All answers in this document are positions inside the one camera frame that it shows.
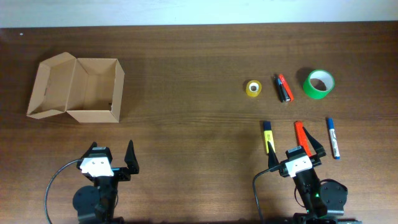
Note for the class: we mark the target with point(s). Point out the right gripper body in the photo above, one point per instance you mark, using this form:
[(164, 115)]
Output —
[(315, 160)]

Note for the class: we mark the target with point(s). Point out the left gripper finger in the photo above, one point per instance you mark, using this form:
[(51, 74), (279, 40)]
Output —
[(130, 157), (94, 144)]

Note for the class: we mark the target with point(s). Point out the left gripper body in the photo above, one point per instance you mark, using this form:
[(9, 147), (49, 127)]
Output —
[(119, 175)]

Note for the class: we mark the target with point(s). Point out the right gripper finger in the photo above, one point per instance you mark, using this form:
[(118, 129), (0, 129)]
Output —
[(273, 163), (319, 149)]

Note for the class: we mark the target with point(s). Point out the orange utility knife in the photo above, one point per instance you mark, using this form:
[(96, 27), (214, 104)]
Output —
[(301, 137)]

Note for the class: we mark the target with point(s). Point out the yellow highlighter with dark cap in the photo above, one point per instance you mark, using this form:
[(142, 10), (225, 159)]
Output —
[(268, 136)]

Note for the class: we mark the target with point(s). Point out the brown cardboard box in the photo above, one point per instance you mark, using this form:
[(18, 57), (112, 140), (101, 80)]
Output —
[(88, 89)]

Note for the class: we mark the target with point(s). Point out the green tape roll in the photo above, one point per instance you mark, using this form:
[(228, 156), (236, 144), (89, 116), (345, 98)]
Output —
[(318, 84)]

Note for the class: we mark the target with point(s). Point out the yellow clear tape roll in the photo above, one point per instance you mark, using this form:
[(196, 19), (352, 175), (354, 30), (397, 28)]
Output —
[(253, 88)]

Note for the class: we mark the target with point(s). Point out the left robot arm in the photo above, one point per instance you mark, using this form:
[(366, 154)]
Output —
[(96, 203)]

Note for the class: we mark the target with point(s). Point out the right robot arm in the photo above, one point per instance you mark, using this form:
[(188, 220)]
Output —
[(324, 200)]

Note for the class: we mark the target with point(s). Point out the blue whiteboard marker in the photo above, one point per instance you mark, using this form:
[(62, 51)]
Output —
[(334, 144)]

